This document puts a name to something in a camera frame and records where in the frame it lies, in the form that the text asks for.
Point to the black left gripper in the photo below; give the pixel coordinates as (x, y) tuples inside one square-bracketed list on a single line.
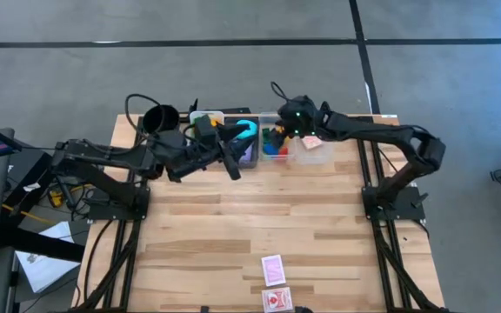
[(189, 152)]

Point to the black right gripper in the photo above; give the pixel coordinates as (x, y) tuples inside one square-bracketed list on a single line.
[(300, 117)]

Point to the orange studded plate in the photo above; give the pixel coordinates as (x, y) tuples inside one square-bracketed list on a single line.
[(279, 129)]

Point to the small red studded brick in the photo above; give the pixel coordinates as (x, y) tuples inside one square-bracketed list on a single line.
[(283, 151)]

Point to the green studded plate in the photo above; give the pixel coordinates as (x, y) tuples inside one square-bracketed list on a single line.
[(266, 135)]

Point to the purple plush dice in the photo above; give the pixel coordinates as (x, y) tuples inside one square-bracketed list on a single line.
[(250, 156)]

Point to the teal plush dice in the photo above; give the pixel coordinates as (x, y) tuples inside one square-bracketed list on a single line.
[(251, 128)]

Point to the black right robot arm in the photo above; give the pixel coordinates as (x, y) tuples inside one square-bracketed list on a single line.
[(385, 130)]

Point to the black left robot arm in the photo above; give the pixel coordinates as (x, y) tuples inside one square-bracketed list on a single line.
[(102, 152)]

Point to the smoky grey plastic bin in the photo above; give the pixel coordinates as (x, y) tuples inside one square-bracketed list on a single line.
[(255, 163)]

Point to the clear plastic bin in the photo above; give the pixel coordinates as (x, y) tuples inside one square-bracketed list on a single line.
[(320, 154), (264, 116)]

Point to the white plastic bin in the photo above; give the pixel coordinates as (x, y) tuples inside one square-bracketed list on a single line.
[(207, 115)]

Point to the black bucket with face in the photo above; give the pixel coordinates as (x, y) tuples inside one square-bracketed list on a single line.
[(161, 119)]

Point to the white corner sticker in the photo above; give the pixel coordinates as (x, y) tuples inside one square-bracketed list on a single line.
[(389, 116)]

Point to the pink-backed playing card deck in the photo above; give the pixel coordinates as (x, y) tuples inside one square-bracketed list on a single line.
[(273, 270)]

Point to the red-backed playing card deck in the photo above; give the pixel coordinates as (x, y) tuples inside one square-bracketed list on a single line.
[(277, 300)]

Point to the white paper sheets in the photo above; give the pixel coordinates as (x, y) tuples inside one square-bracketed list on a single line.
[(46, 269)]

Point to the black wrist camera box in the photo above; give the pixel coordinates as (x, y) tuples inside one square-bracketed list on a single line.
[(206, 127)]

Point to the black aluminium table frame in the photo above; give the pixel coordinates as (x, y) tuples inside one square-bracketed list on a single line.
[(131, 232)]

